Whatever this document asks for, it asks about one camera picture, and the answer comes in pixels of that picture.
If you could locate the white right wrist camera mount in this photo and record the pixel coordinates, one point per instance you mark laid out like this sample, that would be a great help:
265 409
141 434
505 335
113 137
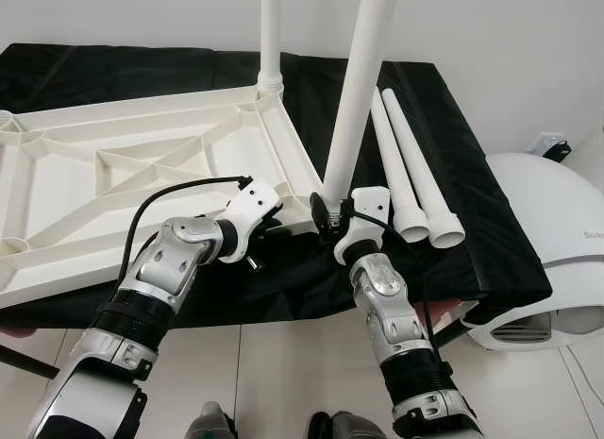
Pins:
368 212

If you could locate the white plastic table top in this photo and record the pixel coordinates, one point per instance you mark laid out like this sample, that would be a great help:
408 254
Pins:
57 184

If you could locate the black power plug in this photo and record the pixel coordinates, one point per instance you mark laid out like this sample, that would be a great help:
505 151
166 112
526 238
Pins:
552 151

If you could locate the black metal table leg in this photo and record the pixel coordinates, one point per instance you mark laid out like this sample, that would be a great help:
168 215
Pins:
448 335
28 361

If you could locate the white wall socket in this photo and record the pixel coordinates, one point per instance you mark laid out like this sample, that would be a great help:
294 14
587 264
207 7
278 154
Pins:
540 136

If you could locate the pink cloth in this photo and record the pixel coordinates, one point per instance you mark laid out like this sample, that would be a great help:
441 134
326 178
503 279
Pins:
14 331
458 313

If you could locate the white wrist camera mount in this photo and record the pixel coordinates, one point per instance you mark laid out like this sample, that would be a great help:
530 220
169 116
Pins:
253 205
368 212

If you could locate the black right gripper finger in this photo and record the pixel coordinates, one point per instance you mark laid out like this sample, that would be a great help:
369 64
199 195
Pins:
320 214

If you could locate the white plastic table leg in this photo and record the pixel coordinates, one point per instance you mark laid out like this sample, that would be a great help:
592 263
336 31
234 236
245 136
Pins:
394 165
420 165
271 42
359 90

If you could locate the white dome litter box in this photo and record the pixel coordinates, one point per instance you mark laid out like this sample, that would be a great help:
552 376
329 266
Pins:
557 212

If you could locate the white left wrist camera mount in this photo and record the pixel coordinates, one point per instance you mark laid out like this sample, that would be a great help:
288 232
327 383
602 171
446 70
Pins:
253 205

